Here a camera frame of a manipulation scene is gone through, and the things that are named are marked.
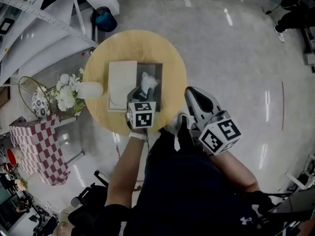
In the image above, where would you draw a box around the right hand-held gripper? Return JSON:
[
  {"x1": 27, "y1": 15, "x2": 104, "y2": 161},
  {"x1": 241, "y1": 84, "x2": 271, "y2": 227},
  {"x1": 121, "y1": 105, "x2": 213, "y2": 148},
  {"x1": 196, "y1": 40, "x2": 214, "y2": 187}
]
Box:
[{"x1": 185, "y1": 86, "x2": 243, "y2": 156}]

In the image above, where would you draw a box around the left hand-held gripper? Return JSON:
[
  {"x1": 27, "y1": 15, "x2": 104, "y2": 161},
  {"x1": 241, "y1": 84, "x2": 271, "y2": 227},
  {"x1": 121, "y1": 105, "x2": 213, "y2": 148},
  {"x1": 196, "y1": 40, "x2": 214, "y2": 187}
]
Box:
[{"x1": 126, "y1": 86, "x2": 158, "y2": 130}]

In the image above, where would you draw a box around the white tissue paper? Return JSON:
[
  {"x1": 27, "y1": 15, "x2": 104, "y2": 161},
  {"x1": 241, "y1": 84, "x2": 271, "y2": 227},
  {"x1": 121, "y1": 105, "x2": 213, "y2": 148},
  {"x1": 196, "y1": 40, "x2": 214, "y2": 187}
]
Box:
[{"x1": 137, "y1": 71, "x2": 160, "y2": 95}]

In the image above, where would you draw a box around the grey box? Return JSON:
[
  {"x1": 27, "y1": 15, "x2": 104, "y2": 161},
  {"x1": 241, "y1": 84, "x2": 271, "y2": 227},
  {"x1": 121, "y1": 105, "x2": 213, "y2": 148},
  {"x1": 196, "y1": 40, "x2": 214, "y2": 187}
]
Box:
[{"x1": 136, "y1": 61, "x2": 163, "y2": 113}]

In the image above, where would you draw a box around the person's right forearm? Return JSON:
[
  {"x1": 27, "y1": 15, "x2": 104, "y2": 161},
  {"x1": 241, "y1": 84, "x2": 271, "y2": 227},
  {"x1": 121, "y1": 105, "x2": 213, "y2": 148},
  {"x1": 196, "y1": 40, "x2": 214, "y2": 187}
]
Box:
[{"x1": 211, "y1": 150, "x2": 261, "y2": 194}]

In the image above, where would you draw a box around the person's left forearm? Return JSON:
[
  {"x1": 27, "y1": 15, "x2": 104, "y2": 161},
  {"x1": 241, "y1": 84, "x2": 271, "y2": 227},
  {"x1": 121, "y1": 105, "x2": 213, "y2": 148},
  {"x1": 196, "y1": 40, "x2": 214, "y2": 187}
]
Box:
[{"x1": 105, "y1": 133, "x2": 148, "y2": 209}]

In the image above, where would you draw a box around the cream box lid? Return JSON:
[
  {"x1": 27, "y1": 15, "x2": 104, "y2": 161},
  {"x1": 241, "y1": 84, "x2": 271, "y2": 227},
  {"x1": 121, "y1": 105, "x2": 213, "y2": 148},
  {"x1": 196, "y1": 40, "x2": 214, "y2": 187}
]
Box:
[{"x1": 107, "y1": 60, "x2": 138, "y2": 112}]

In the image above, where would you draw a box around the person's white black shoe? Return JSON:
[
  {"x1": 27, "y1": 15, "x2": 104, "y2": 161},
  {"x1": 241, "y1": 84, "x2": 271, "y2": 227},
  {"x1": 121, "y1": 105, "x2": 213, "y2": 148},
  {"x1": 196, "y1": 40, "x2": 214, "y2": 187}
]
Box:
[{"x1": 169, "y1": 112, "x2": 191, "y2": 135}]

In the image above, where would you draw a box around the round wooden table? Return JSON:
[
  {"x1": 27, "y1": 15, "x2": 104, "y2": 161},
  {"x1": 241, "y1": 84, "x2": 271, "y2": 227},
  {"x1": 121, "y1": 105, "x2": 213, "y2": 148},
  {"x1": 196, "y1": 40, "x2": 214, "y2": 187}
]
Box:
[{"x1": 82, "y1": 29, "x2": 188, "y2": 135}]

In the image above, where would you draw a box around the white ceramic vase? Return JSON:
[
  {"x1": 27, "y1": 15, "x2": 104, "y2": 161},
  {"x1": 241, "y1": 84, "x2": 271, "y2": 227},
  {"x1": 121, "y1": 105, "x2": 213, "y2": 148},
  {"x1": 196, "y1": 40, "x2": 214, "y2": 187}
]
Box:
[{"x1": 78, "y1": 81, "x2": 104, "y2": 99}]

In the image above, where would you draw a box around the white flower bouquet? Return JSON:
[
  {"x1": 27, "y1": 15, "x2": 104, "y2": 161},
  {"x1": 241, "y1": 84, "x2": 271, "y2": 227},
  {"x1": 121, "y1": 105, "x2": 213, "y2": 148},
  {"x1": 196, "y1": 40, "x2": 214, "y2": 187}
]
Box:
[{"x1": 50, "y1": 67, "x2": 87, "y2": 117}]

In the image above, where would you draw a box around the black bin with blue bag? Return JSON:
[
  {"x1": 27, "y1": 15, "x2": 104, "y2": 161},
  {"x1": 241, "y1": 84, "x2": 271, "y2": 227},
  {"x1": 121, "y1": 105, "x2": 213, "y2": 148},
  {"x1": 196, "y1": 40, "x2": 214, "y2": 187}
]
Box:
[{"x1": 90, "y1": 6, "x2": 118, "y2": 33}]

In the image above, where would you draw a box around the person's dark clothing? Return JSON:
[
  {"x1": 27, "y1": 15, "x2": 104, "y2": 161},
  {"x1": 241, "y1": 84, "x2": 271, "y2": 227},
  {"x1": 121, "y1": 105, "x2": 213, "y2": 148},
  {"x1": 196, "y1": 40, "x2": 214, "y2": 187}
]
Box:
[{"x1": 93, "y1": 121, "x2": 271, "y2": 236}]

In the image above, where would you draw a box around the black white patterned cushion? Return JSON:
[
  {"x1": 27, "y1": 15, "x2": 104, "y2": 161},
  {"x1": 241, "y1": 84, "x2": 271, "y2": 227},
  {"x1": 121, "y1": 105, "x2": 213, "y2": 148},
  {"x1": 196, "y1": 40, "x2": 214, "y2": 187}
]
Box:
[{"x1": 31, "y1": 86, "x2": 51, "y2": 119}]

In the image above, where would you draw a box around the red white checkered tablecloth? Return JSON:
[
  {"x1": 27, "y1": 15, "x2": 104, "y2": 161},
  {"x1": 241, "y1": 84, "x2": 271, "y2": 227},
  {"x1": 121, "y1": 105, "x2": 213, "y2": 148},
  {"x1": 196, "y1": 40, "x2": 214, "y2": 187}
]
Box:
[{"x1": 9, "y1": 114, "x2": 70, "y2": 186}]

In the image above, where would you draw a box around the black office chair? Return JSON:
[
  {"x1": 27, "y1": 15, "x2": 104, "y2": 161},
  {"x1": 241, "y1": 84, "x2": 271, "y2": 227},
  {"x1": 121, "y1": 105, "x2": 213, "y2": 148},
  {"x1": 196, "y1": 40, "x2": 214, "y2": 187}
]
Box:
[{"x1": 67, "y1": 170, "x2": 109, "y2": 231}]

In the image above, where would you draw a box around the white metal shelf rack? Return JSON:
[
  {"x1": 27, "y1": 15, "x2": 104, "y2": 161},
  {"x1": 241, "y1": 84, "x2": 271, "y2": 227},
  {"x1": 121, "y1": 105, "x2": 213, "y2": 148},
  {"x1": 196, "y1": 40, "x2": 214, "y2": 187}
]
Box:
[{"x1": 0, "y1": 0, "x2": 121, "y2": 86}]

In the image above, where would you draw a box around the red bowl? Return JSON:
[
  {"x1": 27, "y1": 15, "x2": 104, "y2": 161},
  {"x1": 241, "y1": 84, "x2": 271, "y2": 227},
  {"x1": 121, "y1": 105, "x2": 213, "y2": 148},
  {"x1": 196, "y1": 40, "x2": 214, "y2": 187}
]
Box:
[{"x1": 6, "y1": 148, "x2": 18, "y2": 167}]

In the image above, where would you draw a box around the small pink flower bunch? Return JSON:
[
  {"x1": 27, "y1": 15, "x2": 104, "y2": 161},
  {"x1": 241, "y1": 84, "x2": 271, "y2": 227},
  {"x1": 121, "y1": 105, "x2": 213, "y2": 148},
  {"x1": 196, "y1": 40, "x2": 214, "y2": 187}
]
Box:
[{"x1": 14, "y1": 178, "x2": 29, "y2": 192}]

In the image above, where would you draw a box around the gold wire chair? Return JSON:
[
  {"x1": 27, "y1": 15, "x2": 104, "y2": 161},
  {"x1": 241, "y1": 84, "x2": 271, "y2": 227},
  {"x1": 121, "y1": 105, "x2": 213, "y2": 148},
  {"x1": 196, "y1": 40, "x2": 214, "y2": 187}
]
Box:
[{"x1": 18, "y1": 75, "x2": 77, "y2": 129}]

